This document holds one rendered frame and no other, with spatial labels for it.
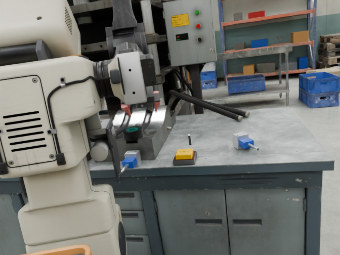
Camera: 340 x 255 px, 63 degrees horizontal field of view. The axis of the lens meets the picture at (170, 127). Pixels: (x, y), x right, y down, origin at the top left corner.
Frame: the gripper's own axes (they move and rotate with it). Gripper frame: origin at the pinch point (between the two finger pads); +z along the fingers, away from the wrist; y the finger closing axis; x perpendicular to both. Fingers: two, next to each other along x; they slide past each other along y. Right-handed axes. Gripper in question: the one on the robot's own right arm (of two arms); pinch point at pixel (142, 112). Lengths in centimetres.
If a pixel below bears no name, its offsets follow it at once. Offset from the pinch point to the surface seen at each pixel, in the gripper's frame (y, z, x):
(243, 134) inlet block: -37.2, 11.2, 9.4
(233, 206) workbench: -29, 32, 27
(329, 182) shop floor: -133, 127, -29
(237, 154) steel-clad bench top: -32.5, 13.7, 16.5
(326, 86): -255, 185, -212
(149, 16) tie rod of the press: -10, -2, -84
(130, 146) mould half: 7.1, 12.9, 4.6
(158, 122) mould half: -5.3, 19.1, -13.6
